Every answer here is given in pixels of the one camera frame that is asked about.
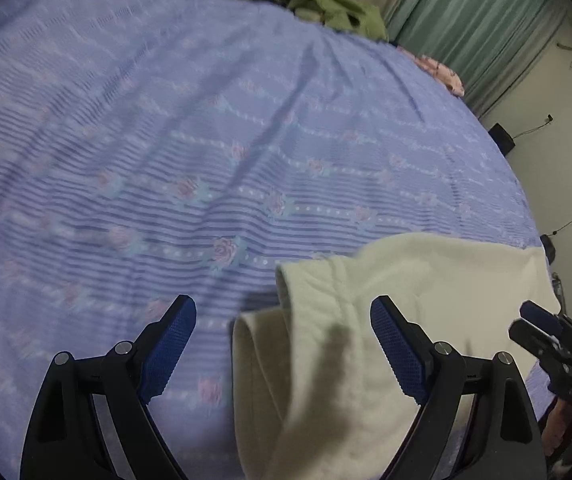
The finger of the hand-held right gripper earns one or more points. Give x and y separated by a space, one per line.
533 341
541 319

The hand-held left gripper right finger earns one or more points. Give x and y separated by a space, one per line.
398 350

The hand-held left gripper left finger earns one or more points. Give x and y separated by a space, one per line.
168 350

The cream pants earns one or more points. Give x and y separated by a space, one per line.
291 410

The person's right hand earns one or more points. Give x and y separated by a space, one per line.
562 425

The black speaker box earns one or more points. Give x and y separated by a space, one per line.
502 139

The blue striped floral blanket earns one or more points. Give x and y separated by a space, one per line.
166 135

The pink patterned garment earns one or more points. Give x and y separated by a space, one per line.
441 72

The pale green curtain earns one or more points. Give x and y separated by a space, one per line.
466 25

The olive green garment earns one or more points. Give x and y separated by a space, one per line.
326 2

